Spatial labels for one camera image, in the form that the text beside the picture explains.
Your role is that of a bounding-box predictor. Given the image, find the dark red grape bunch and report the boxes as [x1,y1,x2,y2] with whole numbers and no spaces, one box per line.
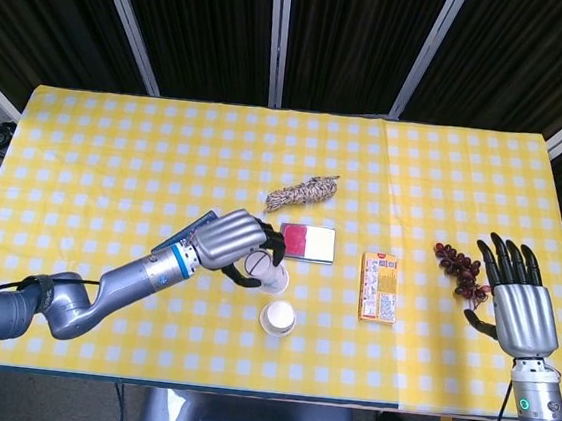
[428,241,497,312]

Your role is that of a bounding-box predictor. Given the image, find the paper cup with blue flower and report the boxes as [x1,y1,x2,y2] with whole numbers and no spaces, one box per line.
[257,298,299,336]

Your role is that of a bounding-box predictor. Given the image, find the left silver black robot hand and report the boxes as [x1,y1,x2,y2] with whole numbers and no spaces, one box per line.
[186,204,292,293]

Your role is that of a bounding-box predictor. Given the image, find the yellow snack box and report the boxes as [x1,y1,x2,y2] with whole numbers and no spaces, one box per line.
[355,250,404,326]

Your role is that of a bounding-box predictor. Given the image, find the dark floor cable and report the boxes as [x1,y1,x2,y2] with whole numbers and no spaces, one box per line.
[109,382,132,421]

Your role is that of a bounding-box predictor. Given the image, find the dark blue printed long box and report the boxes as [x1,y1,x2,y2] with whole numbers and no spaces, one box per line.
[157,205,222,259]

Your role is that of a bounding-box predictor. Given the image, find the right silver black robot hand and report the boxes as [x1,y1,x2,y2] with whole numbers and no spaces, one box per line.
[459,230,562,363]

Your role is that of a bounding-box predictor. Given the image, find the paper cup with line mark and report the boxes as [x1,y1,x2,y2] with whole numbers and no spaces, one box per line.
[241,247,293,296]

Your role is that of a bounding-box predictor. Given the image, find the braided rope bundle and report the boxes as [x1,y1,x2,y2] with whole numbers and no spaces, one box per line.
[263,167,342,221]

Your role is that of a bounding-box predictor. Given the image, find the red ink pad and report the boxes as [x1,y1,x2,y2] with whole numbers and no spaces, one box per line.
[275,221,338,266]

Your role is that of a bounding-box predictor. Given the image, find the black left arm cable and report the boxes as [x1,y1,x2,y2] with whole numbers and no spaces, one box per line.
[0,264,104,353]

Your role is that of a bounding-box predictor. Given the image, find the yellow white checked tablecloth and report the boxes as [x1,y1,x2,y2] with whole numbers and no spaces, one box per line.
[0,78,562,421]

